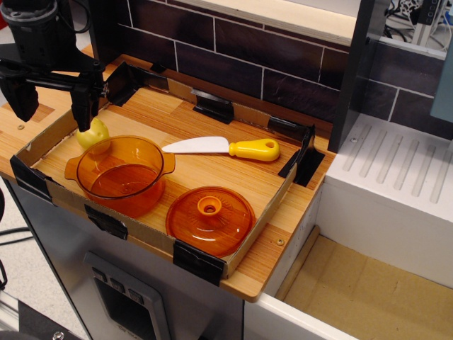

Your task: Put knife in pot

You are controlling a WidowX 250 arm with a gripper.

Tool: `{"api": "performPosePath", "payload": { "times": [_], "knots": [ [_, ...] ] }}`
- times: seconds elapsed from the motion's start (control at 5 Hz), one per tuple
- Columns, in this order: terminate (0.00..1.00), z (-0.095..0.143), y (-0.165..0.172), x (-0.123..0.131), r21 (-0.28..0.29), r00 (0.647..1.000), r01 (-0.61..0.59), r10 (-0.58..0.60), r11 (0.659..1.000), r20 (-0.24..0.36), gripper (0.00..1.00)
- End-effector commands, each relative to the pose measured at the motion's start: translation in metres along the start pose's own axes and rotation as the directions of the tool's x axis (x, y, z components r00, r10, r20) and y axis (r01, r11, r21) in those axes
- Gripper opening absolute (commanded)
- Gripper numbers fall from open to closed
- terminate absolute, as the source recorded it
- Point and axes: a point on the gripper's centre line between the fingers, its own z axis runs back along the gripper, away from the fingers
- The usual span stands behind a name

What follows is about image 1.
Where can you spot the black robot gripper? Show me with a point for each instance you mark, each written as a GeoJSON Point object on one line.
{"type": "Point", "coordinates": [44, 53]}

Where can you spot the white knife yellow handle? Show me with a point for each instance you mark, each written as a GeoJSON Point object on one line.
{"type": "Point", "coordinates": [265, 150]}

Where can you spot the orange transparent pot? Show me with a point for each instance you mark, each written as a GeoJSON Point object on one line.
{"type": "Point", "coordinates": [123, 173]}

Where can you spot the orange transparent pot lid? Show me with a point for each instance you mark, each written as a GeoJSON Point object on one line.
{"type": "Point", "coordinates": [213, 219]}

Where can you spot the cardboard fence with black tape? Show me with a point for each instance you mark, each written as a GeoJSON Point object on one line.
{"type": "Point", "coordinates": [154, 107]}

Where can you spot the yellow toy potato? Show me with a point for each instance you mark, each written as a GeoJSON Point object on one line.
{"type": "Point", "coordinates": [96, 139]}

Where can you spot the grey toy oven front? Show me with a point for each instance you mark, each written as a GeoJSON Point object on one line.
{"type": "Point", "coordinates": [120, 291]}

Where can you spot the white sink drainboard unit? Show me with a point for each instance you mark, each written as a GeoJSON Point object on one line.
{"type": "Point", "coordinates": [373, 257]}

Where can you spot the dark grey cabinet post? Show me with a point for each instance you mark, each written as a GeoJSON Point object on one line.
{"type": "Point", "coordinates": [368, 30]}

